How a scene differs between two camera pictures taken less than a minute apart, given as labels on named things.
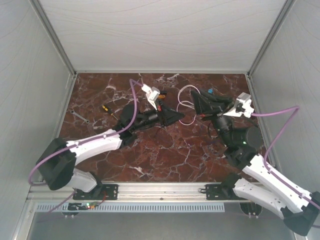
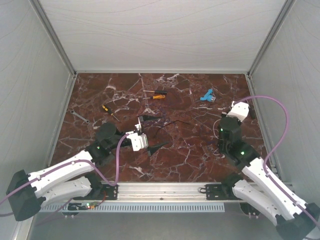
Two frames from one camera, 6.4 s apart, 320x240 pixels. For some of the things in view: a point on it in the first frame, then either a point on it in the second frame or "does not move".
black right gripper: [207, 104] to [238, 122]
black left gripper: [167, 116] to [152, 149]
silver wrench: [87, 121] does not move
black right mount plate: [216, 192] does not move
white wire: [187, 101] to [213, 131]
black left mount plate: [102, 192] does not move
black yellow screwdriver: [106, 109] does not move
